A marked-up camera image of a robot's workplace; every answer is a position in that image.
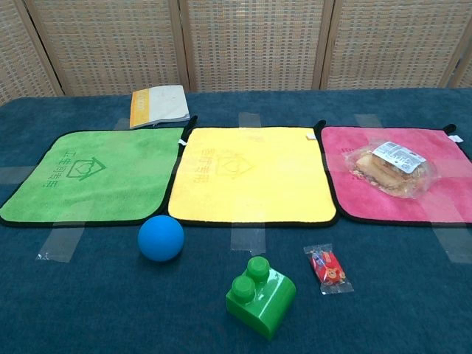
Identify green microfiber cloth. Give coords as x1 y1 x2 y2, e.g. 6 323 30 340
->
0 114 199 228

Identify woven folding screen panel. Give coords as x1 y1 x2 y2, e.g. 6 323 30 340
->
178 0 336 93
14 0 191 97
0 0 64 107
448 21 472 89
319 0 472 91

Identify white and orange booklet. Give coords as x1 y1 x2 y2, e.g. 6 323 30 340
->
128 84 192 130

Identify red candy packet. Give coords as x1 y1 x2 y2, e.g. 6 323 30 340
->
303 243 355 296

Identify yellow microfiber cloth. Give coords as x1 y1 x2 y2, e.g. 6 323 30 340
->
167 119 340 229

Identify blue table cover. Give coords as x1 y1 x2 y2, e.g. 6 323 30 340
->
0 86 472 354

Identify pink microfiber cloth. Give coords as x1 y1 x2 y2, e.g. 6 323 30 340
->
318 123 472 227

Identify green plastic toy block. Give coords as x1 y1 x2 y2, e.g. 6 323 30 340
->
225 256 297 341

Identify bread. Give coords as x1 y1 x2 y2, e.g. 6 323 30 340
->
342 139 438 201

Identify blue rubber ball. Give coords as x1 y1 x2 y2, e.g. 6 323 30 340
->
137 215 185 263

